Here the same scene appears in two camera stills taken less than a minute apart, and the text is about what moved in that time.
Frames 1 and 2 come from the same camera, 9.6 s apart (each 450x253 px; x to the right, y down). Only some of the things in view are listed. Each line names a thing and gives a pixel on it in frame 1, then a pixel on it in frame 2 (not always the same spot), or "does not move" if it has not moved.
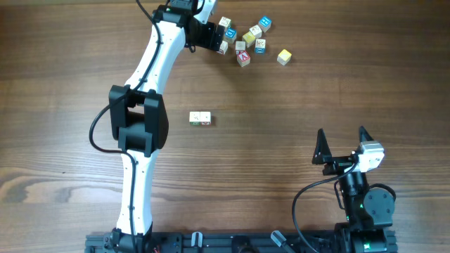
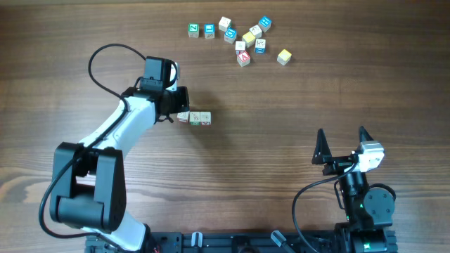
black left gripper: x=207 y=41 -> x=182 y=93
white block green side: x=195 y=117 does not move
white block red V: x=205 y=117 does not move
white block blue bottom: x=260 y=46 does not move
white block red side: x=223 y=47 -> x=183 y=117
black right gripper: x=323 y=155 does not move
